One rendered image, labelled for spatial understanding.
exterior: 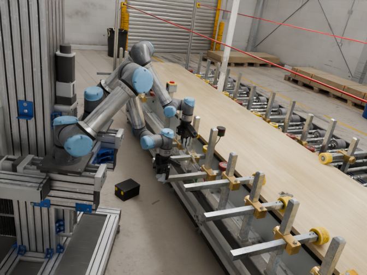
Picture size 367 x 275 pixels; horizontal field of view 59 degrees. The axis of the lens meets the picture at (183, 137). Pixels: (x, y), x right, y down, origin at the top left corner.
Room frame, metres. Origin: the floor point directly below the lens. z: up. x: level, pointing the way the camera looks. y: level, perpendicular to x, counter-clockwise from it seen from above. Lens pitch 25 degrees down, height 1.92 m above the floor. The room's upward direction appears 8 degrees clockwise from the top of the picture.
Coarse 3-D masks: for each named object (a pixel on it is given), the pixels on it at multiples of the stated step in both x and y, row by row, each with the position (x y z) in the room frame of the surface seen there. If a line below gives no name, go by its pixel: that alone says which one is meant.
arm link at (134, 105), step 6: (120, 66) 1.59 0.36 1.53; (120, 78) 1.57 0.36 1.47; (138, 96) 1.66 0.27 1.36; (132, 102) 1.64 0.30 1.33; (138, 102) 1.66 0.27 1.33; (132, 108) 1.64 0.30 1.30; (138, 108) 1.66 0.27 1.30; (132, 114) 1.65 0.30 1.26; (138, 114) 1.66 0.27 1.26; (132, 120) 1.67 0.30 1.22; (138, 120) 1.66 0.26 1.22; (144, 120) 1.70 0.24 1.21; (138, 126) 1.67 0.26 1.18; (144, 126) 1.69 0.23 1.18; (132, 132) 1.72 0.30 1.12; (138, 132) 1.67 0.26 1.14; (138, 138) 1.67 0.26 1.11
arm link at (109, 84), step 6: (144, 42) 2.03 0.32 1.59; (150, 48) 2.02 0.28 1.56; (150, 54) 2.01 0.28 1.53; (126, 60) 2.04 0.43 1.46; (132, 60) 2.01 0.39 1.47; (114, 72) 2.05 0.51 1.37; (108, 78) 2.05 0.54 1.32; (114, 78) 2.03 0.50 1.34; (102, 84) 2.03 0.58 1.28; (108, 84) 2.03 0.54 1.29; (114, 84) 2.04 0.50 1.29; (108, 90) 2.02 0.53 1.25
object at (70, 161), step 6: (54, 144) 1.42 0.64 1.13; (54, 150) 1.41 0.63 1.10; (60, 150) 1.39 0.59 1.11; (54, 156) 1.41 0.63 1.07; (60, 156) 1.38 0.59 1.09; (66, 156) 1.39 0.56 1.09; (72, 156) 1.41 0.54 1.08; (54, 162) 1.38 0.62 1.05; (60, 162) 1.37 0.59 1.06; (66, 162) 1.38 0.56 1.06; (72, 162) 1.39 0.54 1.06; (78, 162) 1.42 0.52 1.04
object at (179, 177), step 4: (196, 172) 1.80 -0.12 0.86; (200, 172) 1.81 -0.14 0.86; (204, 172) 1.82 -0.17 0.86; (216, 172) 1.84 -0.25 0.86; (220, 172) 1.85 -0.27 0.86; (172, 176) 1.71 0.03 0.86; (176, 176) 1.72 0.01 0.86; (180, 176) 1.73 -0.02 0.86; (184, 176) 1.74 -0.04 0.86; (188, 176) 1.75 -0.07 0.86; (192, 176) 1.76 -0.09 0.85; (196, 176) 1.77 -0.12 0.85; (200, 176) 1.79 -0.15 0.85; (204, 176) 1.80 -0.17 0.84; (216, 176) 1.84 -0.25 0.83; (168, 180) 1.69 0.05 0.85; (172, 180) 1.70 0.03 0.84; (176, 180) 1.71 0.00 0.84; (180, 180) 1.72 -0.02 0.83
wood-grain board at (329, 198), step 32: (160, 64) 4.58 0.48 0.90; (192, 96) 3.31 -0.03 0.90; (224, 96) 3.48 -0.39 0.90; (256, 128) 2.64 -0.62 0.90; (224, 160) 1.97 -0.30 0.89; (256, 160) 2.02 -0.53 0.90; (288, 160) 2.10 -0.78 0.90; (288, 192) 1.66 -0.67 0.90; (320, 192) 1.72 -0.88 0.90; (352, 192) 1.78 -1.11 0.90; (320, 224) 1.39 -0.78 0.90; (352, 224) 1.44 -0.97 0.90; (320, 256) 1.17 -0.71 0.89; (352, 256) 1.18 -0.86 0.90
